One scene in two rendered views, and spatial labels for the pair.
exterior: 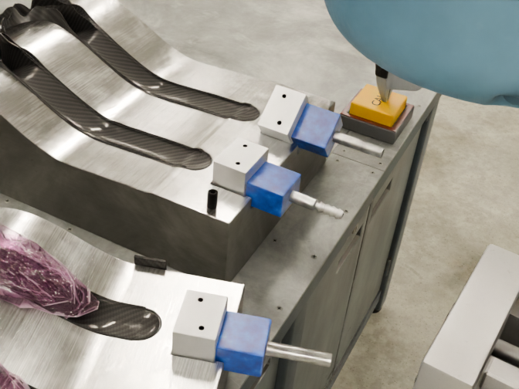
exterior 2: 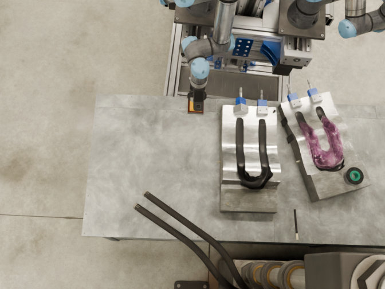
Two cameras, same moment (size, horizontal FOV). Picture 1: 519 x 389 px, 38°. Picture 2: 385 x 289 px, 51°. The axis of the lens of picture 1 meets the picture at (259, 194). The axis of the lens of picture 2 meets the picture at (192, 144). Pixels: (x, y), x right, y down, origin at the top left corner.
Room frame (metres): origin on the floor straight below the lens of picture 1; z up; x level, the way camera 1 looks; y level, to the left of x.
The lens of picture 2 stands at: (1.25, 0.52, 2.70)
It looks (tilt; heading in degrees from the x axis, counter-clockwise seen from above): 73 degrees down; 240
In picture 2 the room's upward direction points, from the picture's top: 9 degrees clockwise
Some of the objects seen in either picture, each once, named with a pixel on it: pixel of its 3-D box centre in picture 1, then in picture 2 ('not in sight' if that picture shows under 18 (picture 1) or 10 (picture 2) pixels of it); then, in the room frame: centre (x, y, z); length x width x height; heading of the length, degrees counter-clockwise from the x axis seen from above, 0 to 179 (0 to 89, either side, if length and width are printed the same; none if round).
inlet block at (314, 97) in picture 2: not in sight; (311, 91); (0.31, 0.00, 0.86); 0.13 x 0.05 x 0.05; 84
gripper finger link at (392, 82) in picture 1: (400, 79); not in sight; (0.85, -0.16, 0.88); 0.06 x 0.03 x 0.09; 67
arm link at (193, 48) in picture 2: not in sight; (196, 50); (0.85, -0.27, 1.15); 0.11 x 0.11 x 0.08; 86
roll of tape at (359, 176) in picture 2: not in sight; (353, 176); (0.36, 0.47, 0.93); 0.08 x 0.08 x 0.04
